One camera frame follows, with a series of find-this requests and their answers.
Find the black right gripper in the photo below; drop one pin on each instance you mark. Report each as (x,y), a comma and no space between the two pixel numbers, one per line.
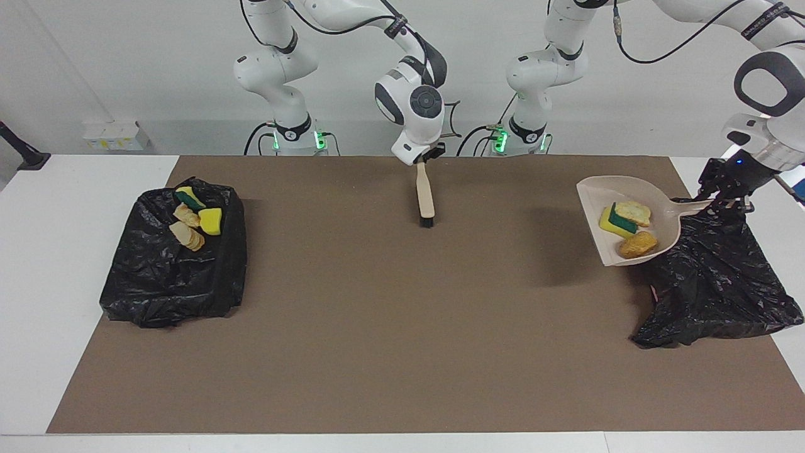
(434,151)

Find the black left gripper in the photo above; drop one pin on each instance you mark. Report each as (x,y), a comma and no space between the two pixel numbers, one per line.
(736,173)

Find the beige brush with black bristles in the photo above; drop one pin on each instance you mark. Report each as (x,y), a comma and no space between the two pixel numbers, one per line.
(426,195)

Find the pale yellow bread piece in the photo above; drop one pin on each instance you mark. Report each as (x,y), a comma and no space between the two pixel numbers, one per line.
(634,212)

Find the brown bun piece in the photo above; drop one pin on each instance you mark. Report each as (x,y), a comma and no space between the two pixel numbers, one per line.
(638,245)

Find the notched green yellow sponge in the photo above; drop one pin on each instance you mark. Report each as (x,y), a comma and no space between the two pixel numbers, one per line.
(619,223)

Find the beige plastic dustpan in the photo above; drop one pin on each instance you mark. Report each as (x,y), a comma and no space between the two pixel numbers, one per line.
(597,192)

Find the plain yellow sponge piece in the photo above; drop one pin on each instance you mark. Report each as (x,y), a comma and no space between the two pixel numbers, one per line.
(210,221)

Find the small yellow green sponge wedge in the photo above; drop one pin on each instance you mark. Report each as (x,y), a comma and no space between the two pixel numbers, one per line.
(190,198)

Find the pale toast piece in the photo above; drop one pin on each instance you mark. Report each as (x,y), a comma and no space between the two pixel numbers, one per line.
(187,215)

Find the striped orange bread piece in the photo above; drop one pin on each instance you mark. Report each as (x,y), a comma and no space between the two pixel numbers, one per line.
(187,236)

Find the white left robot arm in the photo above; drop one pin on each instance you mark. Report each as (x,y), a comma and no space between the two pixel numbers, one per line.
(770,82)

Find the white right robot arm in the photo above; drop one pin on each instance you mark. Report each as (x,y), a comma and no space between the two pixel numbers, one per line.
(418,107)

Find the black plastic trash bag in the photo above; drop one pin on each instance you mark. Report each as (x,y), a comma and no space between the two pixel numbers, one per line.
(710,289)
(176,283)

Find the brown table mat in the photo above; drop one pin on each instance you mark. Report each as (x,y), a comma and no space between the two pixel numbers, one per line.
(402,390)

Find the white wall socket box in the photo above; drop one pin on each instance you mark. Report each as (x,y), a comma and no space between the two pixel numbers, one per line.
(113,135)

